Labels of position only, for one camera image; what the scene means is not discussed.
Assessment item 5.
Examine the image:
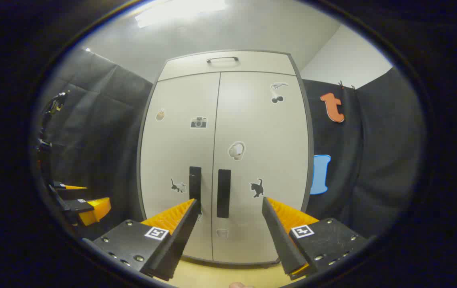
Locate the beige cabinet door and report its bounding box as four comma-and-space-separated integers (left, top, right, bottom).
212, 71, 311, 264
140, 72, 221, 260

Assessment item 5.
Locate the beige double-door shoe cabinet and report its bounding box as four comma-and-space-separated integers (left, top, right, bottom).
136, 49, 314, 266

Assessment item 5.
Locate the black backdrop cloth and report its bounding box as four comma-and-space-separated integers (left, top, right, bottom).
40, 48, 153, 240
301, 67, 427, 240

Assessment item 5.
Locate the beige cabinet drawer front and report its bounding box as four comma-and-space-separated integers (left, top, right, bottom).
158, 51, 297, 82

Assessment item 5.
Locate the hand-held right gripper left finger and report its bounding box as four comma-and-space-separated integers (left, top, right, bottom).
92, 198, 202, 282

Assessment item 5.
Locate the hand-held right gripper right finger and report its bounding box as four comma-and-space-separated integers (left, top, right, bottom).
261, 196, 369, 280

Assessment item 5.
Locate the black door handle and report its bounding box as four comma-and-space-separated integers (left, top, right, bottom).
189, 166, 202, 214
216, 169, 231, 219

